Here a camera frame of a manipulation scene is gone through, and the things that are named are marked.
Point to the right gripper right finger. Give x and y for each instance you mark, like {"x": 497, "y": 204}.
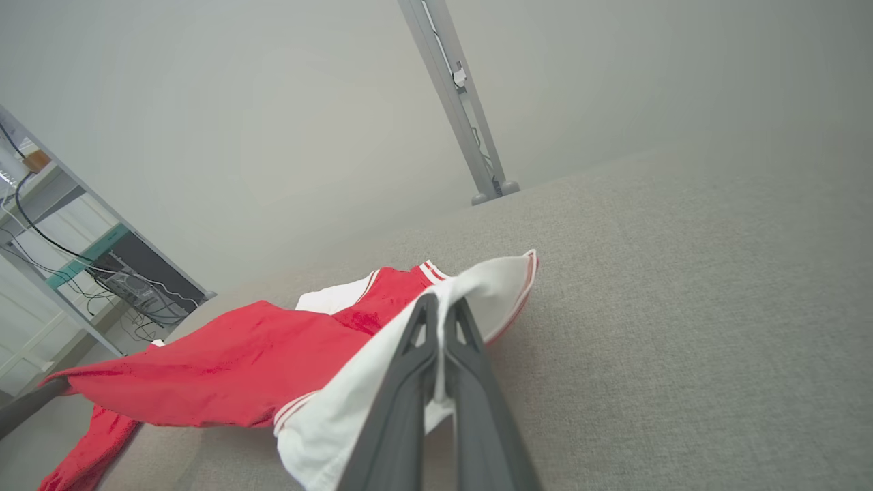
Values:
{"x": 484, "y": 429}

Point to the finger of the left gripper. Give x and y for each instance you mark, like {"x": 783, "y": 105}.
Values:
{"x": 31, "y": 408}

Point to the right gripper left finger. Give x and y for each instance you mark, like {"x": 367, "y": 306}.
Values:
{"x": 392, "y": 423}

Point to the red and white jacket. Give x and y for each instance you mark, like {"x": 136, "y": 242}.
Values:
{"x": 239, "y": 361}

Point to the black computer case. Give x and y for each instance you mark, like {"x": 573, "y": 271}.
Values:
{"x": 160, "y": 269}

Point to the small brown box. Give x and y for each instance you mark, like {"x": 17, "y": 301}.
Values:
{"x": 37, "y": 161}

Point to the grey cylindrical post foot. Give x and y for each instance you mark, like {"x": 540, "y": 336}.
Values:
{"x": 479, "y": 199}
{"x": 510, "y": 187}

